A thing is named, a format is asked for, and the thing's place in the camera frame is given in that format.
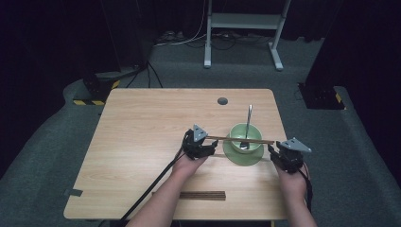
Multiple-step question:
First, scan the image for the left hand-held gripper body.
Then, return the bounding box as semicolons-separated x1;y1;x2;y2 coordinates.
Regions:
182;123;209;160

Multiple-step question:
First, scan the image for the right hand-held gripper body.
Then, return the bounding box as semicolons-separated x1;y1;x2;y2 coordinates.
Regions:
277;137;312;174

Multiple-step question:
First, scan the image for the green ceramic bowl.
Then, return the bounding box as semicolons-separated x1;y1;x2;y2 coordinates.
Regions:
229;122;264;154

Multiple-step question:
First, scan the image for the person's left hand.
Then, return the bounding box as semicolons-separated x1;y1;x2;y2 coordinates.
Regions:
172;154;209;179

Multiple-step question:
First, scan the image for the person's right hand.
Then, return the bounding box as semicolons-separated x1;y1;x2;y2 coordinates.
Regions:
274;164;308;198

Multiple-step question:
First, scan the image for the metal spoon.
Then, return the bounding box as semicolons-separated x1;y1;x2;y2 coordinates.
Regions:
239;104;253;150

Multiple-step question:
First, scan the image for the black striped stand base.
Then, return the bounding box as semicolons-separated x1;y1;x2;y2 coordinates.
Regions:
73;65;141;107
297;82;346;111

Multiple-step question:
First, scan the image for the grey tape strip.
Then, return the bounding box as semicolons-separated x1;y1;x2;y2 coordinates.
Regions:
64;188;83;198

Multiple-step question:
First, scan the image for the white metal stand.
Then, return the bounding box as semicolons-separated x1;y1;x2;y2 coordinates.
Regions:
203;0;292;72

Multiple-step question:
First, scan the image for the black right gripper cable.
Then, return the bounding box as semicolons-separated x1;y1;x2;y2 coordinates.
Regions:
297;165;314;213

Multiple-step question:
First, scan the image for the black floor cable bundle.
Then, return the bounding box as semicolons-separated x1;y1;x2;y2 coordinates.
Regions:
185;31;273;51

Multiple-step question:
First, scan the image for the white floor cable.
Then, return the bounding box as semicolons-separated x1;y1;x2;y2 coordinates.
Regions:
153;0;210;48

